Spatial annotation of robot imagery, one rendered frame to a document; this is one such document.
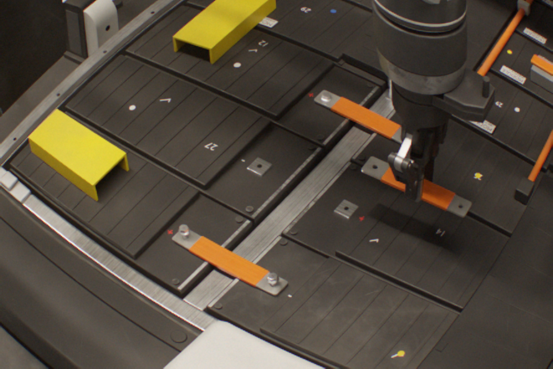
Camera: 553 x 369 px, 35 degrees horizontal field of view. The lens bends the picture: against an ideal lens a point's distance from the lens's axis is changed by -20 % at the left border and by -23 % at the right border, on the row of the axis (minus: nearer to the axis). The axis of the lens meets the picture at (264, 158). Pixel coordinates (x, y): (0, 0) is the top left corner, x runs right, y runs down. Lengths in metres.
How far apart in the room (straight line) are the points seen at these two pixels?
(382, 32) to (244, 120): 0.43
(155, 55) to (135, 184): 0.25
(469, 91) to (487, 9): 0.60
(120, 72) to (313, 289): 0.48
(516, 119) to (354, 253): 0.35
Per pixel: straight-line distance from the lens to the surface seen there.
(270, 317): 1.16
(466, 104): 1.00
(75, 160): 1.32
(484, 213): 1.26
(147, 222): 1.26
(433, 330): 1.14
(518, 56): 1.53
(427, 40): 0.95
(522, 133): 1.38
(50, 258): 1.11
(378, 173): 1.18
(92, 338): 1.04
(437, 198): 1.16
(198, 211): 1.28
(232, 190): 1.30
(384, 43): 0.99
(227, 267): 1.21
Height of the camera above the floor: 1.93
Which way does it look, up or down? 45 degrees down
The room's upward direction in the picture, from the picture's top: 5 degrees counter-clockwise
